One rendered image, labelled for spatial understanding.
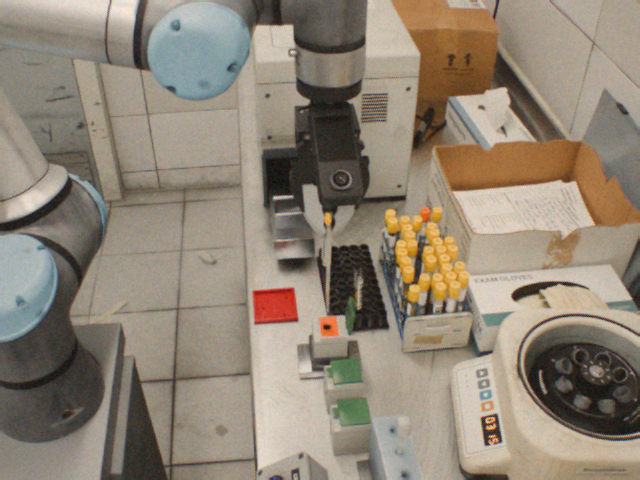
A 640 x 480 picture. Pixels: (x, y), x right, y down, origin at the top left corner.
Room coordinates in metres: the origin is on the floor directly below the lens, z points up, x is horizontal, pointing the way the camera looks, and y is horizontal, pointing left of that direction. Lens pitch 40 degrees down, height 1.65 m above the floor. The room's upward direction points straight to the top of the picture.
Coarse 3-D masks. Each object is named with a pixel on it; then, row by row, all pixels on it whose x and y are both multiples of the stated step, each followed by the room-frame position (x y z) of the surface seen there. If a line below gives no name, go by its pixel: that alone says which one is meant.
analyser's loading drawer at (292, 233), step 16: (272, 192) 1.00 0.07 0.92; (288, 192) 1.00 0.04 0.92; (272, 208) 0.95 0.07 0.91; (288, 208) 0.95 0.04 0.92; (272, 224) 0.91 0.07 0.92; (288, 224) 0.90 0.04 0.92; (304, 224) 0.90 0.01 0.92; (288, 240) 0.84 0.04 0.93; (304, 240) 0.85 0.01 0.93; (288, 256) 0.84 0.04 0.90; (304, 256) 0.85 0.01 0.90
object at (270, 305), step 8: (272, 288) 0.78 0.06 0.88; (280, 288) 0.78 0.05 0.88; (288, 288) 0.79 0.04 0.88; (256, 296) 0.77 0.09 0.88; (264, 296) 0.77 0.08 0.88; (272, 296) 0.77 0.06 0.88; (280, 296) 0.77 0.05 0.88; (288, 296) 0.77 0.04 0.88; (256, 304) 0.76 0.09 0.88; (264, 304) 0.76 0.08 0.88; (272, 304) 0.76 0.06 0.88; (280, 304) 0.76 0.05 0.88; (288, 304) 0.76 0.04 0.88; (296, 304) 0.75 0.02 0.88; (256, 312) 0.73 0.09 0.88; (264, 312) 0.74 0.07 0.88; (272, 312) 0.74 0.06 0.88; (280, 312) 0.74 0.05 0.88; (288, 312) 0.74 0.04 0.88; (296, 312) 0.73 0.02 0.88; (256, 320) 0.72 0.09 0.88; (264, 320) 0.72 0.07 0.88; (272, 320) 0.72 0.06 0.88; (280, 320) 0.72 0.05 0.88; (288, 320) 0.72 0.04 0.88; (296, 320) 0.72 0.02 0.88
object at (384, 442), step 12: (372, 420) 0.47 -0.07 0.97; (384, 420) 0.47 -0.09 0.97; (396, 420) 0.47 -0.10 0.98; (372, 432) 0.47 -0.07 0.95; (384, 432) 0.45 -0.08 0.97; (372, 444) 0.46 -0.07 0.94; (384, 444) 0.44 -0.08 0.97; (396, 444) 0.44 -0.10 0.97; (408, 444) 0.44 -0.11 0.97; (372, 456) 0.45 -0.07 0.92; (384, 456) 0.42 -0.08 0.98; (396, 456) 0.42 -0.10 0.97; (408, 456) 0.42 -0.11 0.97; (360, 468) 0.46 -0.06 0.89; (372, 468) 0.45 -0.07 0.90; (384, 468) 0.41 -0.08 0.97; (396, 468) 0.40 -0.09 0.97; (408, 468) 0.40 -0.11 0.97; (420, 468) 0.40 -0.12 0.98
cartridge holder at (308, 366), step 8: (304, 344) 0.66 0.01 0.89; (352, 344) 0.66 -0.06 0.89; (304, 352) 0.65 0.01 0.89; (312, 352) 0.63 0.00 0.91; (352, 352) 0.65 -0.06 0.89; (304, 360) 0.63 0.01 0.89; (312, 360) 0.61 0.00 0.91; (320, 360) 0.61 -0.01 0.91; (328, 360) 0.61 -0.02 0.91; (360, 360) 0.63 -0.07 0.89; (304, 368) 0.62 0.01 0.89; (312, 368) 0.61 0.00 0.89; (320, 368) 0.61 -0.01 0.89; (304, 376) 0.61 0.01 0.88; (312, 376) 0.61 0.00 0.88
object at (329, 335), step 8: (312, 320) 0.66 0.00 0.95; (320, 320) 0.65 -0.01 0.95; (328, 320) 0.65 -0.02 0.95; (336, 320) 0.65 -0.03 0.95; (344, 320) 0.65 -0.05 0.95; (312, 328) 0.65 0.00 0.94; (320, 328) 0.64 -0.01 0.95; (328, 328) 0.64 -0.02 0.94; (336, 328) 0.64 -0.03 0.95; (344, 328) 0.64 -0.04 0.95; (312, 336) 0.65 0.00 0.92; (320, 336) 0.62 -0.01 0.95; (328, 336) 0.62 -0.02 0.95; (336, 336) 0.62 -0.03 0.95; (344, 336) 0.62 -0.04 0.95; (312, 344) 0.65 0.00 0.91; (320, 344) 0.62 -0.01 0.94; (328, 344) 0.62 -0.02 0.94; (336, 344) 0.62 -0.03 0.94; (344, 344) 0.62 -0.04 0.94; (320, 352) 0.62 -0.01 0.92; (328, 352) 0.62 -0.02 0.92; (336, 352) 0.62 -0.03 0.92; (344, 352) 0.62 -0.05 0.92
